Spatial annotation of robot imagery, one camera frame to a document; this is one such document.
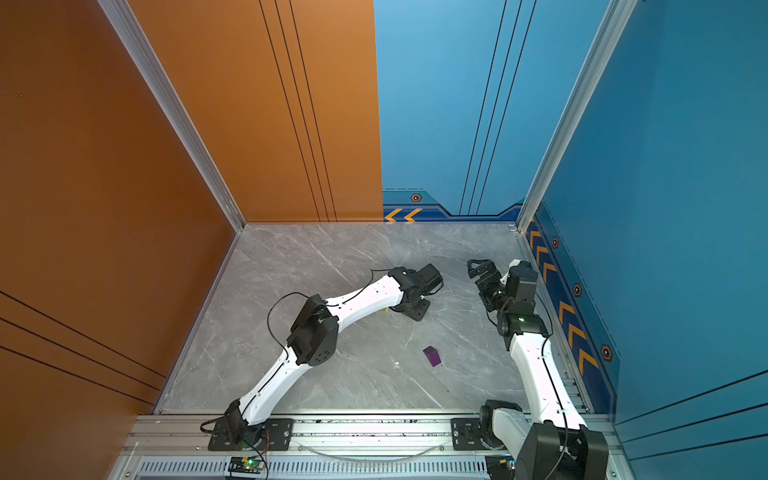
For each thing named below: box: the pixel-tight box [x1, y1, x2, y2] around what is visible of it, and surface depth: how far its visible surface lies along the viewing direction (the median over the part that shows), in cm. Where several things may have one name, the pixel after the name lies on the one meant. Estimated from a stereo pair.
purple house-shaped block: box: [422, 346, 441, 367], surface depth 87 cm
